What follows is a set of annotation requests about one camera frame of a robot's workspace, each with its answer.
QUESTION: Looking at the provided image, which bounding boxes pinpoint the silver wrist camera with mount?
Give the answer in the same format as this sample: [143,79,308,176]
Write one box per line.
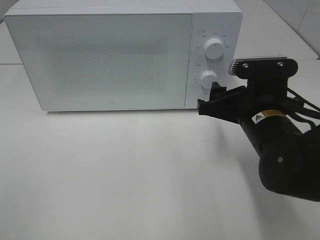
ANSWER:
[228,56,298,83]

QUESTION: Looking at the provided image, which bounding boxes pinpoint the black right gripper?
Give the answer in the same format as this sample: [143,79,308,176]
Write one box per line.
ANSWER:
[197,81,288,125]

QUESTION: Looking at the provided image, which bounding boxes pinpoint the white microwave knob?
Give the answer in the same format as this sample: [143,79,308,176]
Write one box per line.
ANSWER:
[199,70,218,89]
[204,36,225,60]

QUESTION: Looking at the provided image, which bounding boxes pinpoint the white microwave door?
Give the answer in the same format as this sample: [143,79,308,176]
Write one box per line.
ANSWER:
[6,14,192,111]

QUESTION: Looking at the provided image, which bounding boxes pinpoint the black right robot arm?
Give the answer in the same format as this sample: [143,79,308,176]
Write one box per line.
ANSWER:
[197,82,320,202]

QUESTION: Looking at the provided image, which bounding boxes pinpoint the white microwave oven body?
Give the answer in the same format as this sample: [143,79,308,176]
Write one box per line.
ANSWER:
[4,0,243,111]

